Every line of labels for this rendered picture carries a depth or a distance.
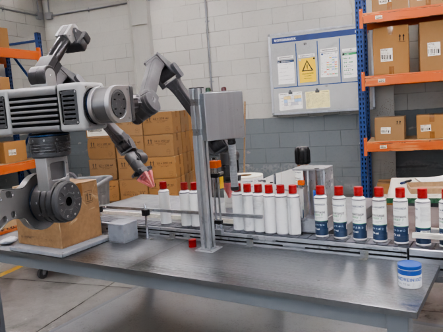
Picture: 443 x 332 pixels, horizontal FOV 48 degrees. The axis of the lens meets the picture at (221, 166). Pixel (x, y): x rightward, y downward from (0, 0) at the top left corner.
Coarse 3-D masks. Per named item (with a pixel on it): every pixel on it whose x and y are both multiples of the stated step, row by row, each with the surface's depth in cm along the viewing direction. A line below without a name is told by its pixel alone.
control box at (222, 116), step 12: (204, 96) 193; (216, 96) 195; (228, 96) 197; (240, 96) 199; (204, 108) 194; (216, 108) 195; (228, 108) 198; (240, 108) 200; (204, 120) 195; (216, 120) 196; (228, 120) 198; (240, 120) 200; (204, 132) 196; (216, 132) 196; (228, 132) 198; (240, 132) 201
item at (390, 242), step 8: (144, 224) 238; (152, 224) 237; (160, 224) 236; (176, 224) 234; (232, 232) 212; (240, 232) 211; (328, 240) 190; (336, 240) 188; (344, 240) 188; (352, 240) 187; (368, 240) 186; (392, 240) 183
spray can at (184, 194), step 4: (184, 184) 225; (184, 188) 225; (180, 192) 226; (184, 192) 225; (188, 192) 225; (180, 196) 226; (184, 196) 225; (188, 196) 226; (180, 200) 226; (184, 200) 225; (188, 200) 226; (180, 204) 227; (184, 204) 225; (188, 204) 226; (184, 208) 226; (188, 208) 226; (184, 216) 226; (188, 216) 226; (184, 220) 227; (188, 220) 226; (184, 224) 227; (188, 224) 227
